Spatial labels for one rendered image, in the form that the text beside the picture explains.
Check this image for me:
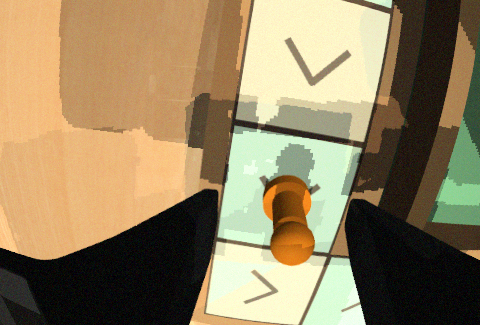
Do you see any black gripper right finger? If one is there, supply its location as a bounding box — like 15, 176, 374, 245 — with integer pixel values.
345, 198, 480, 325

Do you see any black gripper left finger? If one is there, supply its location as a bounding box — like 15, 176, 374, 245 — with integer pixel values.
0, 188, 219, 325

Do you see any orange game pawn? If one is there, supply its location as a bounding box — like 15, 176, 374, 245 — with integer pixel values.
263, 174, 315, 266

